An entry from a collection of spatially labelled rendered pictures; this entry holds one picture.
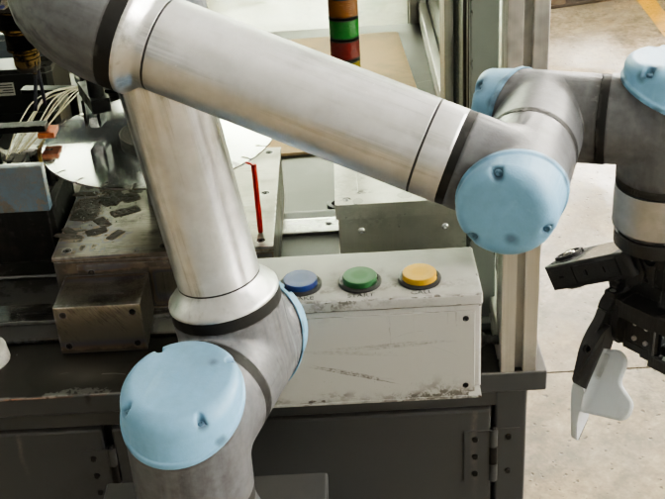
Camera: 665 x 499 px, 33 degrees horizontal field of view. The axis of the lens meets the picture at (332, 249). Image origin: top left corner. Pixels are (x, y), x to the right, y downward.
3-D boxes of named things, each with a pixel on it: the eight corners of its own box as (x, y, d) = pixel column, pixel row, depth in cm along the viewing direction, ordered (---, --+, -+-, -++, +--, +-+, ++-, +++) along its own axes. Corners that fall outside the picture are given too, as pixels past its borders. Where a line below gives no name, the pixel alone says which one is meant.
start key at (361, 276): (376, 279, 134) (375, 264, 133) (378, 297, 130) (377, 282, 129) (342, 280, 134) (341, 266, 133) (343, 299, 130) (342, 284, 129)
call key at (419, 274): (434, 275, 133) (434, 261, 132) (437, 294, 130) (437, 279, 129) (401, 277, 134) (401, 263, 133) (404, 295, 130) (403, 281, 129)
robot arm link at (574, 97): (459, 100, 88) (603, 109, 84) (486, 50, 97) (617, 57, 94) (459, 189, 92) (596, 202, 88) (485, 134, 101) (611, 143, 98)
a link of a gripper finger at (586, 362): (576, 386, 99) (618, 296, 98) (563, 379, 100) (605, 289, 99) (602, 393, 102) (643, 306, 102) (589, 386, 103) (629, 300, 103)
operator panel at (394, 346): (471, 346, 145) (472, 246, 137) (482, 398, 135) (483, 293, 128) (255, 357, 145) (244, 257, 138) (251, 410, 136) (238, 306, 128)
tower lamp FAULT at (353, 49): (359, 49, 170) (358, 31, 168) (360, 60, 166) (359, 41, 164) (330, 51, 170) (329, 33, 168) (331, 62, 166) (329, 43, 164)
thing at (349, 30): (358, 30, 168) (357, 10, 167) (359, 40, 164) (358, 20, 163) (329, 31, 168) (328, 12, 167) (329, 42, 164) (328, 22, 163)
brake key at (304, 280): (318, 282, 134) (317, 267, 133) (318, 300, 130) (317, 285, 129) (284, 284, 134) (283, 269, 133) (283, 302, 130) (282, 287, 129)
